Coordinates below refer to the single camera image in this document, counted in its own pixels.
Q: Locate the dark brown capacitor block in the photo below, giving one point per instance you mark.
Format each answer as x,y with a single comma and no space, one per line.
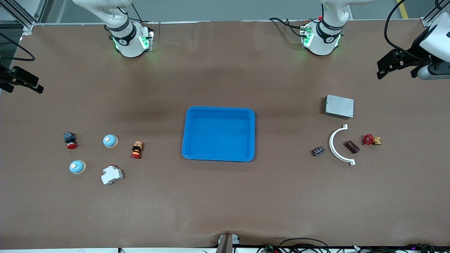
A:
352,147

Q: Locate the blue bell with beige knob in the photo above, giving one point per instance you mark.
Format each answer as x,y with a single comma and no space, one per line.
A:
110,141
77,167

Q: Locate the red push button blue base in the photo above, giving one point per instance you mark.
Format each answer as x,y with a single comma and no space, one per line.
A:
70,139

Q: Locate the white circuit breaker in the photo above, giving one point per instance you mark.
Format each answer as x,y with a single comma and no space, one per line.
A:
111,175

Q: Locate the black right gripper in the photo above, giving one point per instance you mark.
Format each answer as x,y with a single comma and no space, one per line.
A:
14,76

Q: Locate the black electrolytic capacitor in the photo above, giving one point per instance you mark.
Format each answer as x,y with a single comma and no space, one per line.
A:
318,151

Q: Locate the red yellow emergency stop button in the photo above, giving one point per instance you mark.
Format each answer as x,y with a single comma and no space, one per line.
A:
137,149

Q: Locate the blue plastic tray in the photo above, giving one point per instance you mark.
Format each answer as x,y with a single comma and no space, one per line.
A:
218,138

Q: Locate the white curved plastic bracket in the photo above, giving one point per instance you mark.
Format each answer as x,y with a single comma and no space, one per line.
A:
331,144

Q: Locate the grey metal box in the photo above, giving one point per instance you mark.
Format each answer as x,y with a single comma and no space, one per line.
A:
339,106

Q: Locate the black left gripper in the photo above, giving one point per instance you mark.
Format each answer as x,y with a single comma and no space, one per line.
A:
413,56

